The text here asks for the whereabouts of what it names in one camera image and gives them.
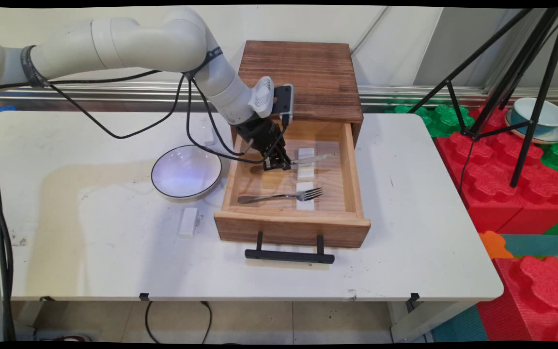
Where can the black tripod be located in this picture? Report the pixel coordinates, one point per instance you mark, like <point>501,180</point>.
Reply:
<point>531,135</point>

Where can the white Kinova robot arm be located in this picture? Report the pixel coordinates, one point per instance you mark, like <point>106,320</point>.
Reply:
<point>129,46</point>

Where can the white table leg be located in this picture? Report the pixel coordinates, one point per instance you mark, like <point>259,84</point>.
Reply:
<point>429,320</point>

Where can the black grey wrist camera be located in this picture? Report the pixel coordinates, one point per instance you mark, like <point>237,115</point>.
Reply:
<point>284,99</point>

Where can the white plate with black rim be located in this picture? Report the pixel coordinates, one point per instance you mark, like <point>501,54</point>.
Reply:
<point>187,172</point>

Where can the light blue bowl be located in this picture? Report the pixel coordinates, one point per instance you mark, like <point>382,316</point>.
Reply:
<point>548,114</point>

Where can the light wooden drawer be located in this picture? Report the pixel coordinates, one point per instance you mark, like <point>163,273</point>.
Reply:
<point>327,194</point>

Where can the teal foam mat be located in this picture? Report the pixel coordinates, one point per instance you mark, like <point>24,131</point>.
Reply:
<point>540,245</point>

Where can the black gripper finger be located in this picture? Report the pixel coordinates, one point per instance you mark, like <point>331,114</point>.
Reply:
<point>285,156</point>
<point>273,165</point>

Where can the dark brown wooden cabinet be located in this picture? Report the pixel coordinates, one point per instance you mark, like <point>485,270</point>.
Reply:
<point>308,72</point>

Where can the orange foam piece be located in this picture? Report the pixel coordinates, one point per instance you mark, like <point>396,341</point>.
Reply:
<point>494,245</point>

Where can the white ceramic cutlery rest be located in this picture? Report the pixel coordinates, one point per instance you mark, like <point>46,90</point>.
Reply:
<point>306,170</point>
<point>188,222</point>
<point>305,204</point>
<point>208,135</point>

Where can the large red foam block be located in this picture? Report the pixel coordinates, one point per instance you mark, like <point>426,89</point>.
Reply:
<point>487,179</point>

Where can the silver metal knife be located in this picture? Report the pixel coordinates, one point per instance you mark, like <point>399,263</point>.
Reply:
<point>315,158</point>

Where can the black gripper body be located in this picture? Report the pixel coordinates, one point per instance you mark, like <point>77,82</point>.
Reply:
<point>262,135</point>

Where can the silver metal fork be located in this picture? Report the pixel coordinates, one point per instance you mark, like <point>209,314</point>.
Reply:
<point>279,196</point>

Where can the white ribbed camera mount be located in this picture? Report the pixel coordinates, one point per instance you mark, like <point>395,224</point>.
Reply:
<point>261,97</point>

